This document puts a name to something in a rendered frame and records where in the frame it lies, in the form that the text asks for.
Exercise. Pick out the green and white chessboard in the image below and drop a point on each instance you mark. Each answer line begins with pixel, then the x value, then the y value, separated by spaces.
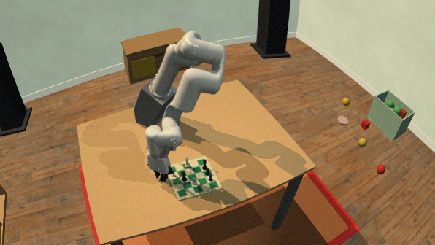
pixel 184 190

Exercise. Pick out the white chess king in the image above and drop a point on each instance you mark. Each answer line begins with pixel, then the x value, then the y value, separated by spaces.
pixel 187 164

